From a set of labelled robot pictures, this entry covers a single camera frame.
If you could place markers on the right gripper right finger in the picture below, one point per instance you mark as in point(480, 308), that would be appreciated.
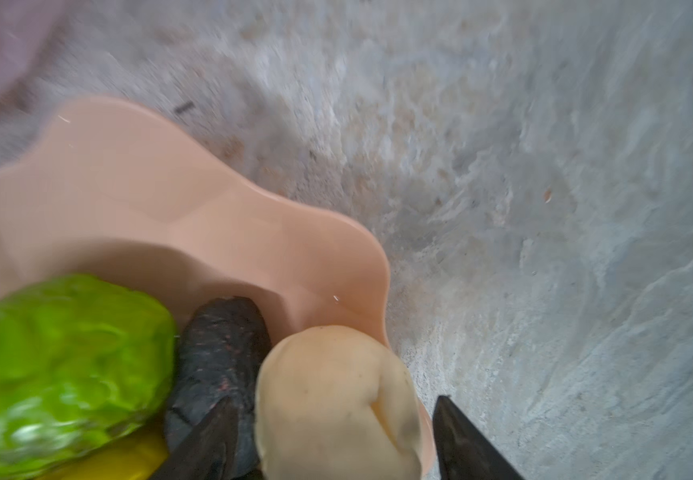
point(463, 452)

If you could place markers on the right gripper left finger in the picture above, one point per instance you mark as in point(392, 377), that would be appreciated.
point(209, 450)

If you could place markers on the yellow fake lemon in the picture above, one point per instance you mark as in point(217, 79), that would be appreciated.
point(135, 456)

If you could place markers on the dark fake grapes bunch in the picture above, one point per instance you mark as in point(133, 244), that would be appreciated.
point(219, 356)

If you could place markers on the beige fake potato fruit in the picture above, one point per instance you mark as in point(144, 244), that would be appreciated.
point(334, 403)

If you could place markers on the bumpy light green fruit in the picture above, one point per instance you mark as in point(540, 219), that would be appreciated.
point(83, 362)

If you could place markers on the pink scalloped plate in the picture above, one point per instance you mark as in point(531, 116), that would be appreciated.
point(116, 190)

